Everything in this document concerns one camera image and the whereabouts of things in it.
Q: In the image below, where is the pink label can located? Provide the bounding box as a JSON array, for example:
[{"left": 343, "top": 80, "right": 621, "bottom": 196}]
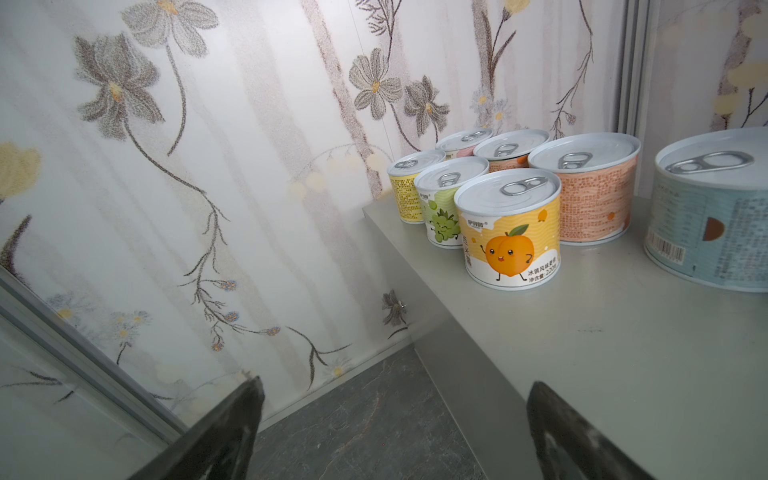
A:
[{"left": 436, "top": 128, "right": 493, "bottom": 160}]

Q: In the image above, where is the yellow label can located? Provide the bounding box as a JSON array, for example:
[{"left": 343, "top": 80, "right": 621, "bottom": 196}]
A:
[{"left": 387, "top": 149, "right": 446, "bottom": 224}]

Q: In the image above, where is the grey metal cabinet box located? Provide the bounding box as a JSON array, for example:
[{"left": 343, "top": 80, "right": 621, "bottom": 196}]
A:
[{"left": 364, "top": 197, "right": 767, "bottom": 479}]

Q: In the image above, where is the green label can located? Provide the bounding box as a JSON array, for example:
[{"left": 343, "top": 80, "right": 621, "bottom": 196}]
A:
[{"left": 414, "top": 156, "right": 490, "bottom": 249}]

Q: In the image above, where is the brown label can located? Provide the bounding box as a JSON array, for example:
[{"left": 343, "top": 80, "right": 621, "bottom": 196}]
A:
[{"left": 473, "top": 129, "right": 550, "bottom": 173}]

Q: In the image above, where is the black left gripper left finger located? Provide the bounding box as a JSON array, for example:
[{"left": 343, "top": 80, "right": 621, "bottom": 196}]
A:
[{"left": 131, "top": 376, "right": 265, "bottom": 480}]

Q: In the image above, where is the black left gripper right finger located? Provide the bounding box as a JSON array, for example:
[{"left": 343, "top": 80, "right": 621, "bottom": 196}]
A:
[{"left": 526, "top": 381, "right": 652, "bottom": 479}]

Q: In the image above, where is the light blue can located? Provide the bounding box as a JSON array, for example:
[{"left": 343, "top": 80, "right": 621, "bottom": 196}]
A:
[{"left": 643, "top": 127, "right": 767, "bottom": 293}]

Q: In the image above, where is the orange label can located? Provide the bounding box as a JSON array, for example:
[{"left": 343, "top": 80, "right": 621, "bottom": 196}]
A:
[{"left": 454, "top": 168, "right": 562, "bottom": 291}]

